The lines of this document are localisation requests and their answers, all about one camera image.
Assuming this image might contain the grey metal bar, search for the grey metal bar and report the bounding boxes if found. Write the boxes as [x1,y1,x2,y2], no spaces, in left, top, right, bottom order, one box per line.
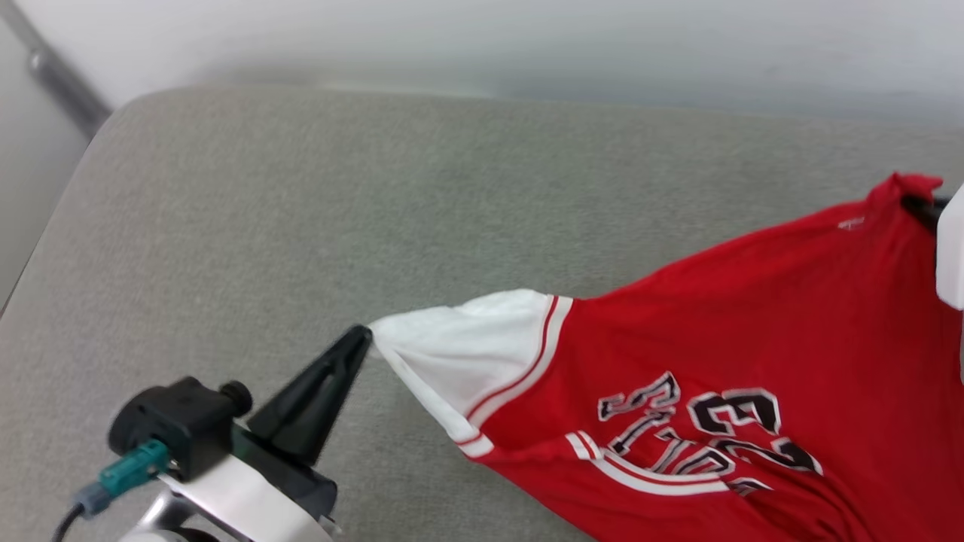
[0,0,114,141]

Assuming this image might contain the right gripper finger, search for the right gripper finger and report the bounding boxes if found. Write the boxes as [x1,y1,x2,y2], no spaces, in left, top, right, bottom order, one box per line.
[901,193,949,233]

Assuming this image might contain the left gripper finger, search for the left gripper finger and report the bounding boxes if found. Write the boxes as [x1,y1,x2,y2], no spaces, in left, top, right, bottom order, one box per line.
[247,323,374,468]

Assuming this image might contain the red basketball jersey white sleeves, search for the red basketball jersey white sleeves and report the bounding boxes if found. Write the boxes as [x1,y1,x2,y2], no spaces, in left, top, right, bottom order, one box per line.
[368,172,964,542]

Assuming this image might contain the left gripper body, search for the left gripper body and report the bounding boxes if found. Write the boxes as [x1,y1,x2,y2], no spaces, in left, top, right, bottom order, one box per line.
[160,424,340,542]

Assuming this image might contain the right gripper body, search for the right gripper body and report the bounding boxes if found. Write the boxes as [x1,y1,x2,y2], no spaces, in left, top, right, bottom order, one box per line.
[935,183,964,312]

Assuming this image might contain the thin black cable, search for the thin black cable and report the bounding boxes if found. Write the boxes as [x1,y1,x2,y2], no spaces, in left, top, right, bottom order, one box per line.
[50,482,103,542]

